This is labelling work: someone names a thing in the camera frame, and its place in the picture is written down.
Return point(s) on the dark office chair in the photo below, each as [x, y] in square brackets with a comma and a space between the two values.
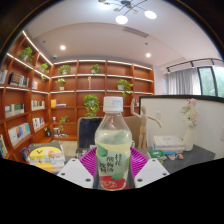
[88, 131]

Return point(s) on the clear bottle with yellow drink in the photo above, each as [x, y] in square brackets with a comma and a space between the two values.
[113, 146]

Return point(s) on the stack of colourful books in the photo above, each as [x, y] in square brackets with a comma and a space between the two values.
[46, 156]

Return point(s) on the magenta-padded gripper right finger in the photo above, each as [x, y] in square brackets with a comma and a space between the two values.
[150, 171]

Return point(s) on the wooden artist mannequin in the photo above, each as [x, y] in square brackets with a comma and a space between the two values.
[143, 126]

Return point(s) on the window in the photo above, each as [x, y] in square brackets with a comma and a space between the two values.
[210, 81]

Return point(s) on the grey curtain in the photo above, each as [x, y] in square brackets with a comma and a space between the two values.
[183, 81]

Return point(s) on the white vase with flowers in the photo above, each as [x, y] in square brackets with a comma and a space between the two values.
[190, 133]

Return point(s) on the black ceiling track light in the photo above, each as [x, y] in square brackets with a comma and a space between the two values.
[191, 62]

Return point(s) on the group of ceiling lights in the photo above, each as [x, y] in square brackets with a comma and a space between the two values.
[121, 19]

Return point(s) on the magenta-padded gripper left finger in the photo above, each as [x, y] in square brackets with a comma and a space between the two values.
[75, 171]

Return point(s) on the stack of white books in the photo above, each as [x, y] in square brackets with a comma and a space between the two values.
[168, 143]

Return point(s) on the wooden shelf unit with books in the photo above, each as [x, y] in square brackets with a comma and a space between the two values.
[76, 86]

